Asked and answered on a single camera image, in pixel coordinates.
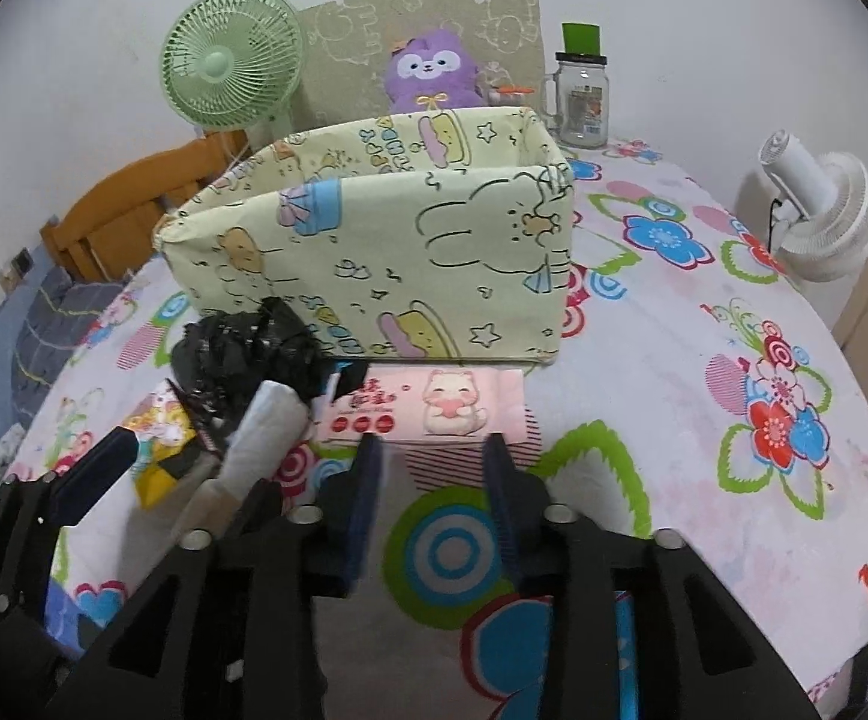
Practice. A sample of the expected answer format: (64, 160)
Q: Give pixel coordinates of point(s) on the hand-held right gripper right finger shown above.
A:
(501, 491)

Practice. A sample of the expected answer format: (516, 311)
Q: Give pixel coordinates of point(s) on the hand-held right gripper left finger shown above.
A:
(365, 487)

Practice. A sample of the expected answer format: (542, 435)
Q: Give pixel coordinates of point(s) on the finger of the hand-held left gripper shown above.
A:
(100, 469)
(255, 501)

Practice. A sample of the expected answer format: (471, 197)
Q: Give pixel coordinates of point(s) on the white cloth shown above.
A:
(0, 454)
(265, 427)

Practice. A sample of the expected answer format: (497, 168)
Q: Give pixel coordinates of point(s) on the pink tissue packet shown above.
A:
(441, 401)

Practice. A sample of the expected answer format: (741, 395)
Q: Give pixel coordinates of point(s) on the yellow cartoon print storage box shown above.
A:
(441, 255)

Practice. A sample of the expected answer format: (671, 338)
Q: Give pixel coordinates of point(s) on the white crumpled cloth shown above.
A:
(0, 454)

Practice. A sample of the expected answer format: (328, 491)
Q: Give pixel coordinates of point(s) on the grey plaid blanket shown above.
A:
(51, 330)

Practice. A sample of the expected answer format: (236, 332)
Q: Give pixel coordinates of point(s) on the black plastic bag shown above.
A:
(239, 345)

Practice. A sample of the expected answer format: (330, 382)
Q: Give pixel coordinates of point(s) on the floral tablecloth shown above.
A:
(666, 427)

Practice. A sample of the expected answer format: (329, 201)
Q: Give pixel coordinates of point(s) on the wooden bed headboard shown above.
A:
(126, 195)

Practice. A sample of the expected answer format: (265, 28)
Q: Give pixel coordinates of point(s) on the glass mason jar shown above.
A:
(580, 101)

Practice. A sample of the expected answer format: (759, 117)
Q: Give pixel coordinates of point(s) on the small jar with orange lid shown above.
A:
(510, 86)

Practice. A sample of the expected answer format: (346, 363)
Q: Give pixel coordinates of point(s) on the green desk fan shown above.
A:
(216, 64)

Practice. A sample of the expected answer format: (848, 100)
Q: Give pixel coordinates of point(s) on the purple plush toy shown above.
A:
(430, 67)

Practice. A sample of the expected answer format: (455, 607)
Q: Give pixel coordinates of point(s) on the white standing fan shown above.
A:
(831, 217)

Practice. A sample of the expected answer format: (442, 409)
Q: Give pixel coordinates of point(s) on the green plastic cap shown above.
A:
(581, 39)

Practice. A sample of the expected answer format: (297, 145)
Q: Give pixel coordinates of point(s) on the green cartoon print board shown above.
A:
(359, 22)

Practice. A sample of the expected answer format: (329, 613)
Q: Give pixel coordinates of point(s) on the wall outlet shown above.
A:
(15, 270)

